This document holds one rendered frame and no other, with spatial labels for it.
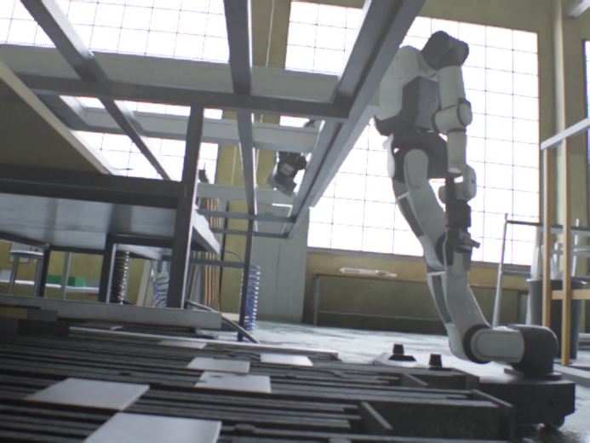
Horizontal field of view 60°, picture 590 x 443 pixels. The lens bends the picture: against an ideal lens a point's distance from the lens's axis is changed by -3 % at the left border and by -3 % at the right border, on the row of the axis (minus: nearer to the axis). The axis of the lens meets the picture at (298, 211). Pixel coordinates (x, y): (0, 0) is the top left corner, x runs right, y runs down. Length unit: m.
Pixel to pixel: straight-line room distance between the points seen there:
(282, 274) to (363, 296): 1.59
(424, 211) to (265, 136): 0.65
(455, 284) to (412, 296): 7.77
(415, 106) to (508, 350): 0.93
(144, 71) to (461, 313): 1.33
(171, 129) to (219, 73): 0.43
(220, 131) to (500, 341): 1.20
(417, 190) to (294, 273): 7.02
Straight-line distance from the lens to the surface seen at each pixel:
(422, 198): 1.93
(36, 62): 1.42
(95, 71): 1.24
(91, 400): 0.30
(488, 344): 1.98
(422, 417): 0.38
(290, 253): 8.86
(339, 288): 9.41
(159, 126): 1.72
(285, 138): 1.69
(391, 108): 1.97
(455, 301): 1.97
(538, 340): 2.12
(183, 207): 1.13
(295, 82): 1.30
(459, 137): 1.86
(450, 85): 1.92
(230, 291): 8.92
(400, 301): 9.64
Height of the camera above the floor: 0.39
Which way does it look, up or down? 10 degrees up
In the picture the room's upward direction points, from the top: 5 degrees clockwise
